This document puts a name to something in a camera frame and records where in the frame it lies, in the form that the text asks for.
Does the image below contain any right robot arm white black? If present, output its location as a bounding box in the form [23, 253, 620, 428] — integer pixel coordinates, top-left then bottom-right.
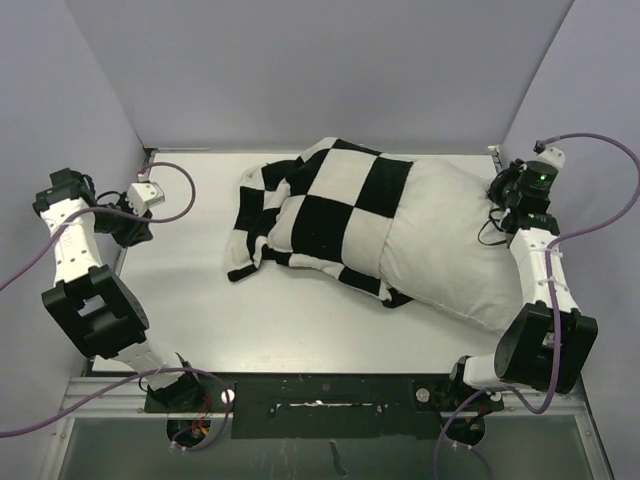
[445, 152, 598, 409]

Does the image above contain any black white checkered pillowcase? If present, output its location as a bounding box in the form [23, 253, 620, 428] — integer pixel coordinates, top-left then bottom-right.
[226, 137, 414, 308]

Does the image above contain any purple camera cable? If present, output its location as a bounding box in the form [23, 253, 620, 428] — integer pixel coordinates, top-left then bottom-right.
[0, 163, 236, 449]
[434, 132, 640, 480]

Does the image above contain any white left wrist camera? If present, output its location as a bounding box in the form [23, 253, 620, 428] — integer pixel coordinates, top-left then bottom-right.
[126, 172, 165, 217]

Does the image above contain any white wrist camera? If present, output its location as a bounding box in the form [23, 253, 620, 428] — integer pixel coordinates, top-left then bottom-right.
[534, 140, 566, 171]
[126, 172, 165, 217]

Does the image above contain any aluminium frame rail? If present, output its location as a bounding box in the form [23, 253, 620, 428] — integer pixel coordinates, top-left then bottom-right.
[39, 144, 614, 480]

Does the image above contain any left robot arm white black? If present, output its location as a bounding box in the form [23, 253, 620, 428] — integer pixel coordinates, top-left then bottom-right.
[33, 168, 205, 411]

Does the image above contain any white pillow insert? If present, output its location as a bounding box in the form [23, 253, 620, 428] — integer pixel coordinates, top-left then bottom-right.
[380, 159, 522, 334]

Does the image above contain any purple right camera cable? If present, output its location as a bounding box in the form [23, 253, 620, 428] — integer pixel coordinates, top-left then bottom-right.
[434, 132, 640, 480]

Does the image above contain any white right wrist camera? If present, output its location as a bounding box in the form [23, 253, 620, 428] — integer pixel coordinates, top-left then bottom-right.
[534, 140, 566, 171]

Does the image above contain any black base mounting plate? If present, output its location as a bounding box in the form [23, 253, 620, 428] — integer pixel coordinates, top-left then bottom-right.
[144, 372, 504, 441]

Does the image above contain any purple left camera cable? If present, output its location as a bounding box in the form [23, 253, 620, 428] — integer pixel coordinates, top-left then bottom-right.
[0, 163, 236, 449]

